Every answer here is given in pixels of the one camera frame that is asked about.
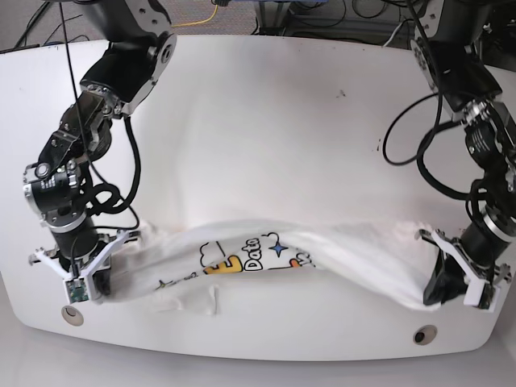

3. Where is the white printed t-shirt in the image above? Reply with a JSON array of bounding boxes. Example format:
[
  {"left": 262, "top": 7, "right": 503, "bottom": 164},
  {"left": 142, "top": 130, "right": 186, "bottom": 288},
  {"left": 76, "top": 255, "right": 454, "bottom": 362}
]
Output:
[{"left": 103, "top": 219, "right": 441, "bottom": 312}]

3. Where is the right table cable grommet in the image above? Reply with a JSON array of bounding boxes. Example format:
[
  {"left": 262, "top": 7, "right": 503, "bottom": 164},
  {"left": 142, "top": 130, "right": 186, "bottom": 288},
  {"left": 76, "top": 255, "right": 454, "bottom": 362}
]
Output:
[{"left": 413, "top": 325, "right": 438, "bottom": 346}]

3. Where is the yellow cable on floor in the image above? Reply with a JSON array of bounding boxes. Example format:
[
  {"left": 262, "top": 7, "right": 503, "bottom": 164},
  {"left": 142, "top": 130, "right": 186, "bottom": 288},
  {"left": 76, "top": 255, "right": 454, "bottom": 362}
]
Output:
[{"left": 173, "top": 3, "right": 221, "bottom": 28}]

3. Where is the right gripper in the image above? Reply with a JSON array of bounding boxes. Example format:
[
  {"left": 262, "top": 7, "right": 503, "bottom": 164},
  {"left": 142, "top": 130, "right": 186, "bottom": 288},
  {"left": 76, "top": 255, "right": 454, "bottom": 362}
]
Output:
[{"left": 28, "top": 227, "right": 139, "bottom": 297}]

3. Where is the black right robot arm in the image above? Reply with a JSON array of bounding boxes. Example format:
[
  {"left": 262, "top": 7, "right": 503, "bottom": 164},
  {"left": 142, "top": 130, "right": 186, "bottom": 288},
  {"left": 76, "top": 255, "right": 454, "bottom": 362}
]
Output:
[{"left": 23, "top": 0, "right": 177, "bottom": 304}]

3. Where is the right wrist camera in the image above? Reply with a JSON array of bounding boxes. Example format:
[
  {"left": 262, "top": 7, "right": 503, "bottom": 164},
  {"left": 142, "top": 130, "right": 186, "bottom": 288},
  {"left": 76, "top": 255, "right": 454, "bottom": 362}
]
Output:
[{"left": 64, "top": 276, "right": 101, "bottom": 304}]

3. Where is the left table cable grommet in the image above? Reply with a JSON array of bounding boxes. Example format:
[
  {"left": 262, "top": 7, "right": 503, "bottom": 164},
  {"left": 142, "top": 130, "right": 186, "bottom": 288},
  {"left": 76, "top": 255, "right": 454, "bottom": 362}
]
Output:
[{"left": 61, "top": 306, "right": 84, "bottom": 327}]

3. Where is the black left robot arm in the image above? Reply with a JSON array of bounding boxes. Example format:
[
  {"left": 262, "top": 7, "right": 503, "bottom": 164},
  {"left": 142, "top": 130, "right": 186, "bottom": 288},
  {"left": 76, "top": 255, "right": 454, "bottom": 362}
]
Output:
[{"left": 406, "top": 1, "right": 515, "bottom": 310}]

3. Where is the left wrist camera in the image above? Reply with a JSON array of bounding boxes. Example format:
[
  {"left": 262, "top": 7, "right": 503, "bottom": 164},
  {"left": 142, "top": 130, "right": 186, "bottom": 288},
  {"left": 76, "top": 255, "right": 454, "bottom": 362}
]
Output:
[{"left": 463, "top": 280, "right": 501, "bottom": 313}]

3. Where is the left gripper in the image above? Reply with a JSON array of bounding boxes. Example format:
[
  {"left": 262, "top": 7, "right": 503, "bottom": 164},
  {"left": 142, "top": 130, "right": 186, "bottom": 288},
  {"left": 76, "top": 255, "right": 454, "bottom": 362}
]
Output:
[{"left": 416, "top": 223, "right": 512, "bottom": 306}]

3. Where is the white cable on floor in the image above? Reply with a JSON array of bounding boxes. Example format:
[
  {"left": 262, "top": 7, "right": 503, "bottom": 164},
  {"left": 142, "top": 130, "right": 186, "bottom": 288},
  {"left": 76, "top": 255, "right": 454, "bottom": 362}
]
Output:
[{"left": 381, "top": 19, "right": 408, "bottom": 48}]

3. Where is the table cable grommet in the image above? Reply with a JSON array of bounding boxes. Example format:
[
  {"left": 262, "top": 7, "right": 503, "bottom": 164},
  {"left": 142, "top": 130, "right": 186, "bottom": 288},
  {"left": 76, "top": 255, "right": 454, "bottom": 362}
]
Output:
[
  {"left": 413, "top": 325, "right": 438, "bottom": 346},
  {"left": 61, "top": 306, "right": 84, "bottom": 327}
]

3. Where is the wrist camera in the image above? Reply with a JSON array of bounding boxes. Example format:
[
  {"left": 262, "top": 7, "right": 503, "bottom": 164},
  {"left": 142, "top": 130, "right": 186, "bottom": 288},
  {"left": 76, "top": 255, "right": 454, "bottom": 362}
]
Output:
[
  {"left": 463, "top": 280, "right": 501, "bottom": 313},
  {"left": 64, "top": 276, "right": 101, "bottom": 304}
]

